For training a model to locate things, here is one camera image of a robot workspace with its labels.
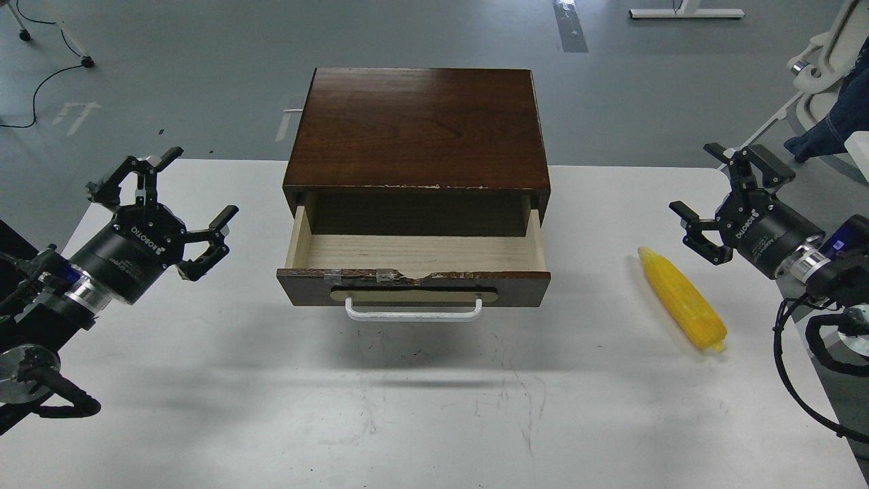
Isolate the dark wooden cabinet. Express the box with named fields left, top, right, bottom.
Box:
left=282, top=67, right=551, bottom=219

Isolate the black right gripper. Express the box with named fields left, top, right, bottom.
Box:
left=669, top=143, right=826, bottom=279

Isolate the white wheeled stand leg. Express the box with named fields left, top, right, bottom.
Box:
left=5, top=0, right=96, bottom=69

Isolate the blue jeans cloth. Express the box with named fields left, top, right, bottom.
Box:
left=784, top=60, right=868, bottom=163

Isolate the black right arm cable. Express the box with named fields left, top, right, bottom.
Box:
left=772, top=297, right=869, bottom=446

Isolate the white desk foot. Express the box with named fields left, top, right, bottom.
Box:
left=628, top=1, right=745, bottom=20

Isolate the white office chair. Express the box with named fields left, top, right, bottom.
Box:
left=724, top=1, right=868, bottom=158

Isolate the wooden drawer with white handle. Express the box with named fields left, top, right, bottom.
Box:
left=276, top=203, right=551, bottom=322

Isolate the black floor cable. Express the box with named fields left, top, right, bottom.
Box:
left=0, top=0, right=96, bottom=130

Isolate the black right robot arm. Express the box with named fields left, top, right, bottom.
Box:
left=669, top=143, right=867, bottom=377

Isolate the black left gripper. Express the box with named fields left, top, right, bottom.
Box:
left=69, top=147, right=239, bottom=304

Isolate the yellow corn cob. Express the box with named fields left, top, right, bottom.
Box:
left=638, top=247, right=727, bottom=352

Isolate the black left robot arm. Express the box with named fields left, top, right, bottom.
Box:
left=2, top=147, right=238, bottom=431

